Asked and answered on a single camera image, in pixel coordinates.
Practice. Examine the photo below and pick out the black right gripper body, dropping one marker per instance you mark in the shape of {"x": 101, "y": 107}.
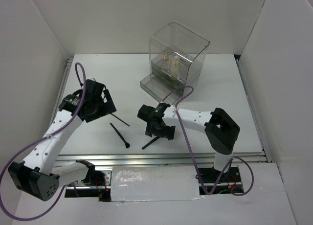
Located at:
{"x": 163, "y": 131}

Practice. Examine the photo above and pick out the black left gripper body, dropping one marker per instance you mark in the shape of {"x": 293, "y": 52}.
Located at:
{"x": 101, "y": 109}

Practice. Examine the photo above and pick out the black fan makeup brush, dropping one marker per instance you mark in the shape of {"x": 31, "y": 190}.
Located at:
{"x": 150, "y": 142}

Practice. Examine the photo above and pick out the black thin makeup brush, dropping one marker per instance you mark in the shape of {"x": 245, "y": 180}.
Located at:
{"x": 118, "y": 118}

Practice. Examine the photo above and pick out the black small makeup brush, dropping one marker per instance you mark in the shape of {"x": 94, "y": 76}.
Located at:
{"x": 127, "y": 145}

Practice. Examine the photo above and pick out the cream foundation bottle gold collar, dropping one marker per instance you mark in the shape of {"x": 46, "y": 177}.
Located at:
{"x": 174, "y": 69}

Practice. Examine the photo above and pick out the small gold cap bottle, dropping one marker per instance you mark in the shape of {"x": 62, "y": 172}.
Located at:
{"x": 165, "y": 60}

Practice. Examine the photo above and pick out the clear acrylic makeup organizer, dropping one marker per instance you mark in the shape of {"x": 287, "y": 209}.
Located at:
{"x": 190, "y": 46}

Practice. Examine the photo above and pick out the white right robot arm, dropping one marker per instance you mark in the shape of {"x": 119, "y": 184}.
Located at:
{"x": 220, "y": 129}

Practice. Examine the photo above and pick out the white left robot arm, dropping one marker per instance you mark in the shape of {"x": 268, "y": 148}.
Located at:
{"x": 35, "y": 174}

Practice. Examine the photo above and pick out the aluminium frame rail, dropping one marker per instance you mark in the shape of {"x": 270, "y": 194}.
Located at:
{"x": 152, "y": 159}

